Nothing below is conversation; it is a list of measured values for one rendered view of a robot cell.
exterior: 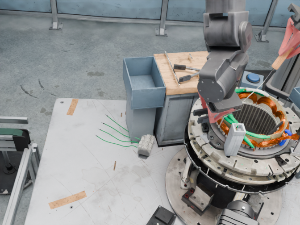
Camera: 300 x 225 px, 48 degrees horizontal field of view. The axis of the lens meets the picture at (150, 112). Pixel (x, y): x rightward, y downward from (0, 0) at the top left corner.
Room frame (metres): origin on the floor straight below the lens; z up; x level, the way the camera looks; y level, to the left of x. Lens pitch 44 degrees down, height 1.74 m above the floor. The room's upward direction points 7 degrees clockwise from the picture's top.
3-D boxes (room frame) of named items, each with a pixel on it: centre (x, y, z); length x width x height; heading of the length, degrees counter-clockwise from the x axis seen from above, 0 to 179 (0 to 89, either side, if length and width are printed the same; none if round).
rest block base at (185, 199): (0.58, -0.18, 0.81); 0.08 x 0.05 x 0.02; 51
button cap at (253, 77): (0.95, -0.34, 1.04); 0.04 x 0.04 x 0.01
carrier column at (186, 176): (0.66, -0.14, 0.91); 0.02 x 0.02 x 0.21
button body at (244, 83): (0.95, -0.34, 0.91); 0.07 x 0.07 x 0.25; 76
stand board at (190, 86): (0.92, -0.11, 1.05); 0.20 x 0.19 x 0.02; 107
